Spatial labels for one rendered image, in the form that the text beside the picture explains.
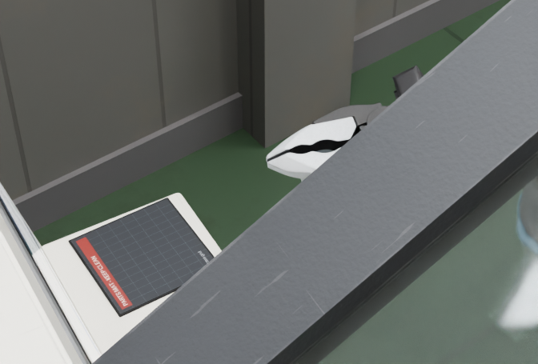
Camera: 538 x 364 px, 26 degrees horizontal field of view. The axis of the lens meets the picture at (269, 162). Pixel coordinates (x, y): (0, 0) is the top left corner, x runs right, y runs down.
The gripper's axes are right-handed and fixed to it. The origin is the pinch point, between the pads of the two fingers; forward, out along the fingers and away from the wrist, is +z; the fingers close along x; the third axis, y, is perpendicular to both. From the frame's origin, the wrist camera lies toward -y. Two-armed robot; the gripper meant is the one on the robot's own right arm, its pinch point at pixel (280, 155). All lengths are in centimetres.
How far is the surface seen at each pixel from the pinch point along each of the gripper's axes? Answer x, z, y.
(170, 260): 23, 9, 51
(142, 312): 15, 14, 50
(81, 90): 125, 21, 128
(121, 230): 30, 16, 52
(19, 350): -23.8, 23.6, -12.7
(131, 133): 128, 10, 149
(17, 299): -19.2, 23.6, -12.1
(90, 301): 18, 21, 51
